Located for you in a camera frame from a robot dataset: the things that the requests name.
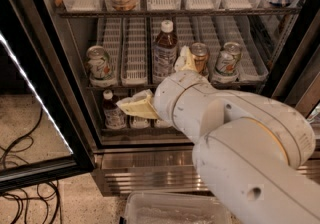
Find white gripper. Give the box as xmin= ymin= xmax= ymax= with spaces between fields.
xmin=115 ymin=45 xmax=214 ymax=134

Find green white 7up can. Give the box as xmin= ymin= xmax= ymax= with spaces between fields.
xmin=87 ymin=45 xmax=112 ymax=79

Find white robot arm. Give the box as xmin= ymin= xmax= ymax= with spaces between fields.
xmin=117 ymin=49 xmax=320 ymax=224

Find brown tea bottle middle shelf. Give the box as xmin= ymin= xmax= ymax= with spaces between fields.
xmin=152 ymin=20 xmax=178 ymax=83

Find brown tea bottle shelf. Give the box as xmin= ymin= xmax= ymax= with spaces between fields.
xmin=152 ymin=20 xmax=178 ymax=83
xmin=102 ymin=89 xmax=127 ymax=130

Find gold soda can middle shelf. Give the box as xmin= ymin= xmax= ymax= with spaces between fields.
xmin=190 ymin=42 xmax=209 ymax=77

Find brown tea bottle bottom shelf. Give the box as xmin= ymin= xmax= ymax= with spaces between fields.
xmin=102 ymin=89 xmax=127 ymax=130

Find stainless steel fridge cabinet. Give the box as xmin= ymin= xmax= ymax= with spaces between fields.
xmin=13 ymin=0 xmax=320 ymax=198

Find white green can right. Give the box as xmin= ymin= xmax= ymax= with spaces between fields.
xmin=215 ymin=42 xmax=242 ymax=76

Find white tray under 7up can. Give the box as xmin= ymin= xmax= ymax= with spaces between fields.
xmin=89 ymin=18 xmax=122 ymax=88

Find open fridge glass door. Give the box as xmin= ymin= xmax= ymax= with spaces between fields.
xmin=0 ymin=0 xmax=96 ymax=194

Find right fridge glass door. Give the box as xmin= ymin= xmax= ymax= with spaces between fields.
xmin=261 ymin=0 xmax=320 ymax=117

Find clear plastic bin on floor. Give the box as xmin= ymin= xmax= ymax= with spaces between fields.
xmin=124 ymin=192 xmax=232 ymax=224

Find black cables on floor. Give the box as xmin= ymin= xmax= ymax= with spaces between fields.
xmin=0 ymin=107 xmax=62 ymax=224

